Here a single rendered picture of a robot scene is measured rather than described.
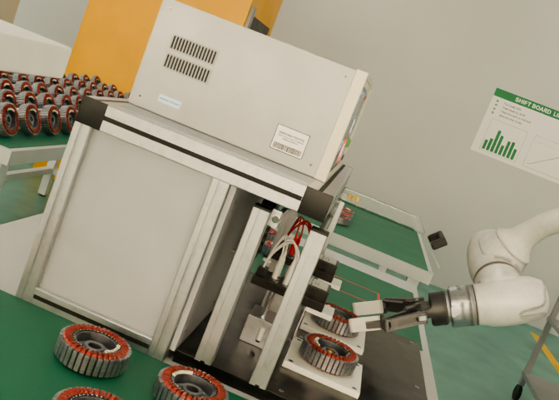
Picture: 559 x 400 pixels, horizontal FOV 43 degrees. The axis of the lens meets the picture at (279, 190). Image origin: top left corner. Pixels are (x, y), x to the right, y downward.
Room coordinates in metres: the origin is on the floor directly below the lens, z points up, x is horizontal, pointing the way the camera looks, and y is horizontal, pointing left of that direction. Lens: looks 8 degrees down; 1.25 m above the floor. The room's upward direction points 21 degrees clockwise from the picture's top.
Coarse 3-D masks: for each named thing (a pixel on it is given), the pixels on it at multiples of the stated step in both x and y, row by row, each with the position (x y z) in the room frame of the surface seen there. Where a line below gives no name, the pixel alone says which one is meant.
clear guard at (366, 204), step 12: (348, 192) 1.67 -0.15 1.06; (348, 204) 1.50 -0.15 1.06; (360, 204) 1.55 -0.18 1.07; (372, 204) 1.63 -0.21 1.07; (384, 204) 1.73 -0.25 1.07; (384, 216) 1.50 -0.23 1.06; (396, 216) 1.57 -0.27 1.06; (408, 216) 1.66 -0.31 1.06; (408, 228) 1.49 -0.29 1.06; (420, 228) 1.54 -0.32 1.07; (432, 252) 1.48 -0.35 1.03
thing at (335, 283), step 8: (272, 256) 1.53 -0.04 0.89; (288, 256) 1.53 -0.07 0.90; (320, 256) 1.55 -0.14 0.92; (328, 256) 1.58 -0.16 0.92; (288, 264) 1.52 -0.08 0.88; (320, 264) 1.52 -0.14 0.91; (328, 264) 1.52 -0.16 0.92; (336, 264) 1.53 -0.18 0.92; (320, 272) 1.52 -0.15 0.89; (328, 272) 1.52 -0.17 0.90; (320, 280) 1.52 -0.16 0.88; (328, 280) 1.52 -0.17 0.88; (336, 280) 1.56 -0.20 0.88; (336, 288) 1.52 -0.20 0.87
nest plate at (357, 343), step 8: (304, 320) 1.51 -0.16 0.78; (312, 320) 1.53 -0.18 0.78; (304, 328) 1.48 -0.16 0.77; (312, 328) 1.47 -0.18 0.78; (320, 328) 1.49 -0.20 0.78; (336, 336) 1.48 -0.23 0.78; (344, 336) 1.51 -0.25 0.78; (360, 336) 1.55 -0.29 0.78; (352, 344) 1.47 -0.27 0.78; (360, 344) 1.49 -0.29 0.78; (360, 352) 1.46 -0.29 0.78
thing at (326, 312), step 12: (252, 276) 1.29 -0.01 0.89; (264, 288) 1.29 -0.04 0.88; (276, 288) 1.28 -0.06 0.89; (312, 288) 1.28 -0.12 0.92; (324, 288) 1.30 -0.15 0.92; (312, 300) 1.28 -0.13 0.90; (324, 300) 1.28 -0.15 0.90; (264, 312) 1.29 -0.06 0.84; (312, 312) 1.28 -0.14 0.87; (324, 312) 1.29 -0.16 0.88
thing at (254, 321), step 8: (256, 304) 1.35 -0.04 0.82; (256, 312) 1.31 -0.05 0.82; (272, 312) 1.35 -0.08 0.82; (248, 320) 1.28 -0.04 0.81; (256, 320) 1.28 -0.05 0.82; (264, 320) 1.28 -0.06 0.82; (272, 320) 1.30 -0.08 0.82; (248, 328) 1.28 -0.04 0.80; (256, 328) 1.28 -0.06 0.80; (240, 336) 1.28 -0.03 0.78; (248, 336) 1.28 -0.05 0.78; (264, 336) 1.28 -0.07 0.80; (256, 344) 1.28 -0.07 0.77
